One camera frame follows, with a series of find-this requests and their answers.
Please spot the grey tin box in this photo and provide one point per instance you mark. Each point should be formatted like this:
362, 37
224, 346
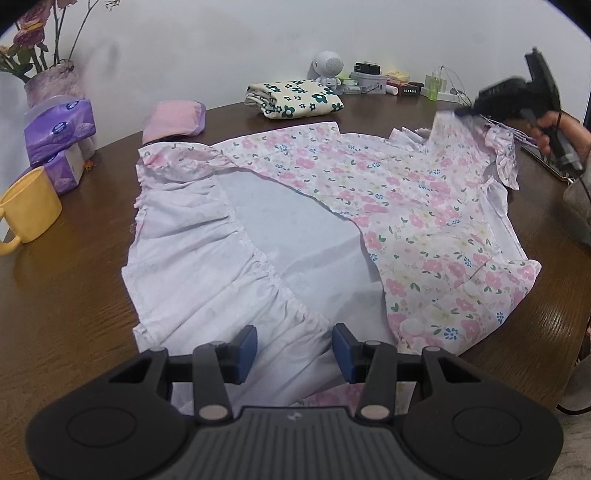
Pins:
371, 84

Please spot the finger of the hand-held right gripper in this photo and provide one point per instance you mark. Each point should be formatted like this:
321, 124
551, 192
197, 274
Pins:
498, 99

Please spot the purple tissue pack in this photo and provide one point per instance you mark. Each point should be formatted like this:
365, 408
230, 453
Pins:
60, 129
64, 175

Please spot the pale yellow packet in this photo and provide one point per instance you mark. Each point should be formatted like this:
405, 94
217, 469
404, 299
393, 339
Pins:
398, 76

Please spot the small white boxes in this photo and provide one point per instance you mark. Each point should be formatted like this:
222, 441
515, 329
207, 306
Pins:
349, 85

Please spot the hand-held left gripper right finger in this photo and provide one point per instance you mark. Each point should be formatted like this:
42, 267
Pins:
343, 355

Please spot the purple mottled vase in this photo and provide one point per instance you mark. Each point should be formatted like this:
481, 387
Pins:
51, 85

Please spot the small green bottle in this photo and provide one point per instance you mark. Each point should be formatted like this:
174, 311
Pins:
432, 87

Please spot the artificial rose bouquet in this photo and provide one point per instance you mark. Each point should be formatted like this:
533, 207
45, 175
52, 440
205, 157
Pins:
27, 39

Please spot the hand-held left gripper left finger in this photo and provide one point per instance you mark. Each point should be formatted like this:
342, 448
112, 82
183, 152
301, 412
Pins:
248, 355

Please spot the dark smartphone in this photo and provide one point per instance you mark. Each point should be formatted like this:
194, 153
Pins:
545, 162

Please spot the person's grey clothing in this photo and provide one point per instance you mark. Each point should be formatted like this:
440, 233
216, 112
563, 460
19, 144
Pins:
579, 369

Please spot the person's right hand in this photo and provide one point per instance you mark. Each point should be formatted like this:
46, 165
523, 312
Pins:
572, 134

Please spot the small dark box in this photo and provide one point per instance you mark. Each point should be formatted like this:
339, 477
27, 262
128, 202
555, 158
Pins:
409, 90

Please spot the white round robot toy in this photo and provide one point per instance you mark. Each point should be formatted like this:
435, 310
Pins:
328, 62

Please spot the yellow mug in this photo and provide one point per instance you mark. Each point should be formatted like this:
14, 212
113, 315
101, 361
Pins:
32, 207

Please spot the pink floral dress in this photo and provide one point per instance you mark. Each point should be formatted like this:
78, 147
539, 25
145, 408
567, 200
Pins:
415, 230

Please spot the folded cream floral cloth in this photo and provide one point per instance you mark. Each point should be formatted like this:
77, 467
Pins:
300, 99

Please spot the folded pink cloth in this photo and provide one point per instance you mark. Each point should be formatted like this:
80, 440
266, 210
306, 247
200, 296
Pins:
173, 120

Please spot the black charger block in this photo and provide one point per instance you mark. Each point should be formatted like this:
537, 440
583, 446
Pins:
367, 68

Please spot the white power strip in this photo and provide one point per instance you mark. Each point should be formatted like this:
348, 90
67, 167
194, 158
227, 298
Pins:
449, 96

